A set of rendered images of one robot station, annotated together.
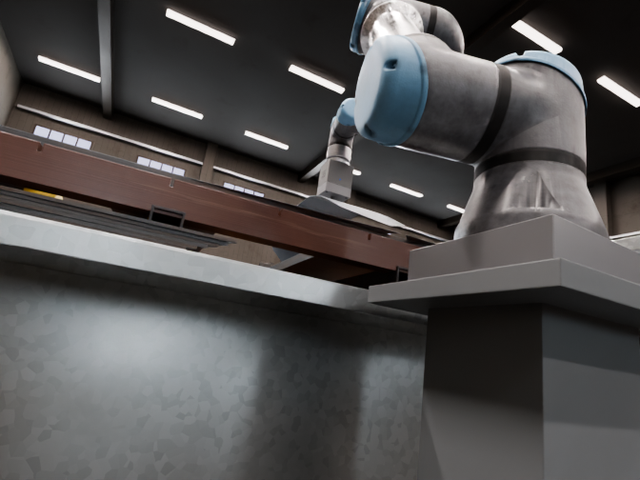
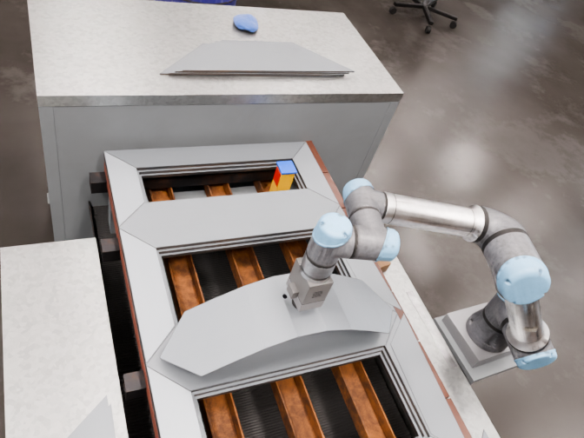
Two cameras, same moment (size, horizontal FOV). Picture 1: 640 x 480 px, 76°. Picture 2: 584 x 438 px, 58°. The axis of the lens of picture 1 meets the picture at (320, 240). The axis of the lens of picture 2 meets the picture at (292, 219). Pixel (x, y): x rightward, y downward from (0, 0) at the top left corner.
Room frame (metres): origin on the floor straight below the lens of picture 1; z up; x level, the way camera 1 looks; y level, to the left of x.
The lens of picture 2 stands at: (1.42, 0.73, 2.10)
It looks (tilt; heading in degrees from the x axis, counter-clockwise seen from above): 45 degrees down; 257
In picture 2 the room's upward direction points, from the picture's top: 20 degrees clockwise
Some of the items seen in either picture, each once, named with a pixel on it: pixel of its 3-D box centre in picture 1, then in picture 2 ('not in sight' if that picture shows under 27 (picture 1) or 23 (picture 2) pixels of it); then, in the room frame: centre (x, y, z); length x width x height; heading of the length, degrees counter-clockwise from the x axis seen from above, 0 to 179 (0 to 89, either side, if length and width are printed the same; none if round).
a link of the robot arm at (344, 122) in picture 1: (354, 119); (370, 237); (1.06, -0.05, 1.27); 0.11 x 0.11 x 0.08; 7
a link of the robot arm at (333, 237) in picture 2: (342, 133); (330, 240); (1.15, -0.02, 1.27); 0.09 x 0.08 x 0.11; 7
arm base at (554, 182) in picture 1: (526, 213); (494, 324); (0.43, -0.23, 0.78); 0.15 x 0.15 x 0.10
